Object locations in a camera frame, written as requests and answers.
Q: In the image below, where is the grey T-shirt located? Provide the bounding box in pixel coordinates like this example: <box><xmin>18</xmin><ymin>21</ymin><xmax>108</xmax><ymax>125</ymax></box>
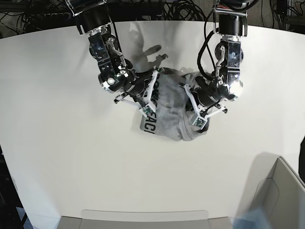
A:
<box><xmin>140</xmin><ymin>68</ymin><xmax>209</xmax><ymax>141</ymax></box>

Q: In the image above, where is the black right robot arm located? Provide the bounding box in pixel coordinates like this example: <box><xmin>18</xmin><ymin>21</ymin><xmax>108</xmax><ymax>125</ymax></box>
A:
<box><xmin>66</xmin><ymin>0</ymin><xmax>147</xmax><ymax>104</ymax></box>

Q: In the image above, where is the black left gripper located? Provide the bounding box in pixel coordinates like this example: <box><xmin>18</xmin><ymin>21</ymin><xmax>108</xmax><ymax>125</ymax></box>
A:
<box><xmin>195</xmin><ymin>76</ymin><xmax>223</xmax><ymax>107</ymax></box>

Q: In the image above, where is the grey bin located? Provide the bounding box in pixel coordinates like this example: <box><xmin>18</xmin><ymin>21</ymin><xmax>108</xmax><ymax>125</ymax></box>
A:
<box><xmin>57</xmin><ymin>209</ymin><xmax>233</xmax><ymax>229</ymax></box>
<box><xmin>250</xmin><ymin>157</ymin><xmax>305</xmax><ymax>229</ymax></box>

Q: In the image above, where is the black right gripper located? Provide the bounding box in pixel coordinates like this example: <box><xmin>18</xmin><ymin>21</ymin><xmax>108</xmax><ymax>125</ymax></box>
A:
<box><xmin>123</xmin><ymin>78</ymin><xmax>150</xmax><ymax>102</ymax></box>

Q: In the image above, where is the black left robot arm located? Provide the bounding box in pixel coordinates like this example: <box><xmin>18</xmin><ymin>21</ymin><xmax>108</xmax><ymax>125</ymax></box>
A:
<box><xmin>195</xmin><ymin>0</ymin><xmax>257</xmax><ymax>108</ymax></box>

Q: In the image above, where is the black power strip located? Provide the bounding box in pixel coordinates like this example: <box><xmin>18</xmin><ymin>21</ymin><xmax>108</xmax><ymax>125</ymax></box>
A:
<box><xmin>31</xmin><ymin>12</ymin><xmax>72</xmax><ymax>21</ymax></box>

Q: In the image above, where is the grey bin bottom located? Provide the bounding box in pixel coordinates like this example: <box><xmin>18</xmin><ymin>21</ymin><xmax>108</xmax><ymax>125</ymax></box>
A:
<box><xmin>57</xmin><ymin>209</ymin><xmax>233</xmax><ymax>229</ymax></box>

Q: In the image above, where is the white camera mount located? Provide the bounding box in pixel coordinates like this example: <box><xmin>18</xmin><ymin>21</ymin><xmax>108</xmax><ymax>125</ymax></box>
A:
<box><xmin>114</xmin><ymin>68</ymin><xmax>164</xmax><ymax>117</ymax></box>
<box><xmin>179</xmin><ymin>83</ymin><xmax>228</xmax><ymax>130</ymax></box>

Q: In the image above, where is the grey bin right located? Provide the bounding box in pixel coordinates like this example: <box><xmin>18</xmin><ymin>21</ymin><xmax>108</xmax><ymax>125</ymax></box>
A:
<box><xmin>250</xmin><ymin>157</ymin><xmax>305</xmax><ymax>229</ymax></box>

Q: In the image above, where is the dark object right edge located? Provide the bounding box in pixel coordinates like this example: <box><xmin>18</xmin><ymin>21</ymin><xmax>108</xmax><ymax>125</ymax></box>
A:
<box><xmin>298</xmin><ymin>138</ymin><xmax>305</xmax><ymax>182</ymax></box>

